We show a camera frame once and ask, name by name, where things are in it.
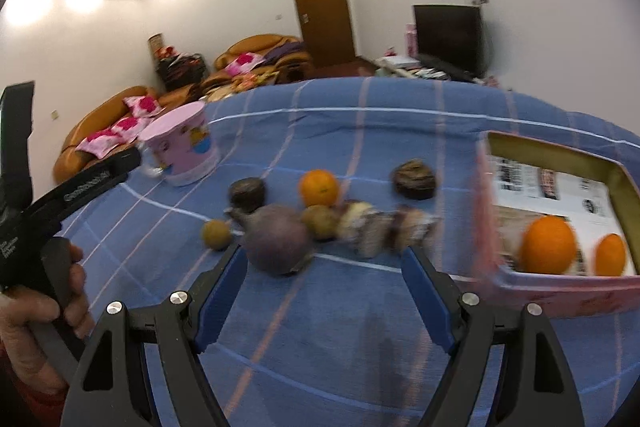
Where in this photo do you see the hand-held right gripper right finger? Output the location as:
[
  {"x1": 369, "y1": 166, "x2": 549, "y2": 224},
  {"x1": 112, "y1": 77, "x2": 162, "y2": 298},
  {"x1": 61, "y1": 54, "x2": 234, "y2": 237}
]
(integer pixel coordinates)
[{"x1": 400, "y1": 246, "x2": 586, "y2": 427}]

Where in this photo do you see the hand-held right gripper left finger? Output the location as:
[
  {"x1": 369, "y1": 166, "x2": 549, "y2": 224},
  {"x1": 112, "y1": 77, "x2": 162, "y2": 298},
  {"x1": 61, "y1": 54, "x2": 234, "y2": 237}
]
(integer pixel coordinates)
[{"x1": 62, "y1": 244, "x2": 251, "y2": 427}]

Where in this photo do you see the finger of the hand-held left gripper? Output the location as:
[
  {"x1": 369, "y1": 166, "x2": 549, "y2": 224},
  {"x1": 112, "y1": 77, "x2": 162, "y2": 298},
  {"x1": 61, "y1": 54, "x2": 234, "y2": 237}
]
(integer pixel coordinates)
[{"x1": 25, "y1": 148, "x2": 142, "y2": 228}]

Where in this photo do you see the small brown round fruit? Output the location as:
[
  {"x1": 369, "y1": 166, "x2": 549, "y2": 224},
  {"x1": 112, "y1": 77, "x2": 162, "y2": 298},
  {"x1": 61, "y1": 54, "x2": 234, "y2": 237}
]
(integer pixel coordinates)
[{"x1": 201, "y1": 219, "x2": 233, "y2": 252}]

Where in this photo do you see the purple fig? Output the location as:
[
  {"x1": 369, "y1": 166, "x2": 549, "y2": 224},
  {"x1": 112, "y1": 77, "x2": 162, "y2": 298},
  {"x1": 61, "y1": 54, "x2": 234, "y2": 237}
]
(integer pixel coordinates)
[{"x1": 225, "y1": 204, "x2": 317, "y2": 277}]

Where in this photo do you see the dark brown wrinkled fruit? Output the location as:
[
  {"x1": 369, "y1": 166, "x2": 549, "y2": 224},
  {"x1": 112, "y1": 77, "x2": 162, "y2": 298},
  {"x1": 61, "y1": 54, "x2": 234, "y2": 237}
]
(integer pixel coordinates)
[
  {"x1": 228, "y1": 177, "x2": 267, "y2": 212},
  {"x1": 391, "y1": 159, "x2": 437, "y2": 201}
]

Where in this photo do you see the pink tin box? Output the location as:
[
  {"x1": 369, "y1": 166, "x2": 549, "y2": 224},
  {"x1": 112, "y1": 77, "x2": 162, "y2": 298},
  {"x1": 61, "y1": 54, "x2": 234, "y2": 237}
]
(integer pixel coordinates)
[{"x1": 475, "y1": 131, "x2": 640, "y2": 319}]

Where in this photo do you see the olive-brown kiwi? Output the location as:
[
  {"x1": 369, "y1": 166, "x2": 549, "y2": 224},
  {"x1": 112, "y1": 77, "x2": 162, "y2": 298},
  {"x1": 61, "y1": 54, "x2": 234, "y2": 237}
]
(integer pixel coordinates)
[{"x1": 300, "y1": 204, "x2": 341, "y2": 242}]

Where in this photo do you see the large orange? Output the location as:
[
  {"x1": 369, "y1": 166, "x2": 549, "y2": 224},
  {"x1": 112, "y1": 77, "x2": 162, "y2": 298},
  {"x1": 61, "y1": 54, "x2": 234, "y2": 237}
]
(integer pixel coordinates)
[{"x1": 517, "y1": 215, "x2": 578, "y2": 275}]

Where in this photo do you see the small orange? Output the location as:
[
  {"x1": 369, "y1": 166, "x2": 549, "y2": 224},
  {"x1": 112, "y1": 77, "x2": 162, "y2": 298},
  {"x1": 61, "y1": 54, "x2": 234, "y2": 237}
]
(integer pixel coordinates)
[
  {"x1": 298, "y1": 169, "x2": 341, "y2": 208},
  {"x1": 594, "y1": 233, "x2": 628, "y2": 278}
]

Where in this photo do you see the person's left forearm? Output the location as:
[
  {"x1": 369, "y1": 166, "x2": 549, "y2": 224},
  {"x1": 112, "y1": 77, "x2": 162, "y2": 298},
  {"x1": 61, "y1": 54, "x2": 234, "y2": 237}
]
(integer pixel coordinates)
[{"x1": 7, "y1": 374, "x2": 68, "y2": 427}]

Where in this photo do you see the person's left hand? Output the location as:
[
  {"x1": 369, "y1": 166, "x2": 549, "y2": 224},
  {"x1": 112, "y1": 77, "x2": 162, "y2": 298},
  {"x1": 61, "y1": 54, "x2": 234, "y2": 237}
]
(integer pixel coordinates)
[{"x1": 0, "y1": 244, "x2": 96, "y2": 390}]

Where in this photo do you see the pink floral pillow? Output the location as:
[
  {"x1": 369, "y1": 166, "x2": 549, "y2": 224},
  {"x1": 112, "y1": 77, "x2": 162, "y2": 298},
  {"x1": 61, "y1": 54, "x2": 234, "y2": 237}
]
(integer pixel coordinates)
[
  {"x1": 75, "y1": 134, "x2": 126, "y2": 158},
  {"x1": 123, "y1": 96, "x2": 163, "y2": 118},
  {"x1": 107, "y1": 116, "x2": 151, "y2": 142},
  {"x1": 225, "y1": 52, "x2": 266, "y2": 75}
]

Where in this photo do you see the orange leather sofa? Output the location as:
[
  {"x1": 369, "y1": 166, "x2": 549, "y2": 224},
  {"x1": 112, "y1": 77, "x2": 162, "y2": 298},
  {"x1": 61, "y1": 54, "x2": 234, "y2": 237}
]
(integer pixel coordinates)
[
  {"x1": 54, "y1": 86, "x2": 161, "y2": 182},
  {"x1": 215, "y1": 34, "x2": 316, "y2": 82}
]

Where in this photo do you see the black cluttered rack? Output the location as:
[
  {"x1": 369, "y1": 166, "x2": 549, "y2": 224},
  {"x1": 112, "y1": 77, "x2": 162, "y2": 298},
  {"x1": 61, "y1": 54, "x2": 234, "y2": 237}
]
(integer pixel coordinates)
[{"x1": 157, "y1": 52, "x2": 208, "y2": 92}]

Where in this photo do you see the blue plaid blanket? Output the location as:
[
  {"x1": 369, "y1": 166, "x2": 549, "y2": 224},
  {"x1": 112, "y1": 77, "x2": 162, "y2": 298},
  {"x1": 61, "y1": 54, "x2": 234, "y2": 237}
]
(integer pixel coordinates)
[{"x1": 47, "y1": 77, "x2": 640, "y2": 427}]

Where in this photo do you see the cluttered TV stand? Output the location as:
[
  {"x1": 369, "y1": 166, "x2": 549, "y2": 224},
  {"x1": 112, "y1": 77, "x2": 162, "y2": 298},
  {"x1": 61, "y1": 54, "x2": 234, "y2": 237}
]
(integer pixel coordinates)
[{"x1": 375, "y1": 54, "x2": 501, "y2": 85}]

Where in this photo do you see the black television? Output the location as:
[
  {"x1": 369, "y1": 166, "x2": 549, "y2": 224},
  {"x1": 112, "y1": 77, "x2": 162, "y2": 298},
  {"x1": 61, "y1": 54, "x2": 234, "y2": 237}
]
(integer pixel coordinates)
[{"x1": 412, "y1": 4, "x2": 488, "y2": 80}]

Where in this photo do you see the brown wooden door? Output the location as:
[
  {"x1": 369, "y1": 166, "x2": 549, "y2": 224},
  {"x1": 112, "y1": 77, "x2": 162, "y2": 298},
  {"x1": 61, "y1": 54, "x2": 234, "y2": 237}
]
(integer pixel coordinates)
[{"x1": 286, "y1": 0, "x2": 361, "y2": 68}]

